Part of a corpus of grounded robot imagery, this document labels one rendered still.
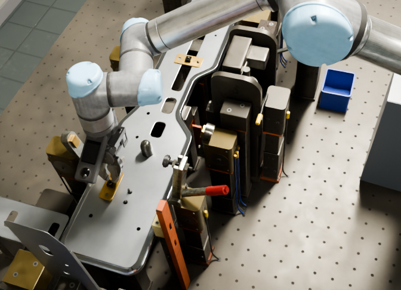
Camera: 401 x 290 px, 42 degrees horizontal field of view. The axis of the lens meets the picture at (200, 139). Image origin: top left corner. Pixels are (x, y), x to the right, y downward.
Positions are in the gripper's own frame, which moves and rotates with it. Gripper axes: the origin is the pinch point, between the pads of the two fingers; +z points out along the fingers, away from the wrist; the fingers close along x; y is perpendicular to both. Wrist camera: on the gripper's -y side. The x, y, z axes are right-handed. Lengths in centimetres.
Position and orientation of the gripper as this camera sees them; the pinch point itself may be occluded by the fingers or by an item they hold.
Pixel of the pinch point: (110, 180)
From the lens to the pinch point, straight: 133.7
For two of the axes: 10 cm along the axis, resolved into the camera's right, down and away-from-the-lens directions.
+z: 0.5, 6.4, 7.6
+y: 3.2, -7.4, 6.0
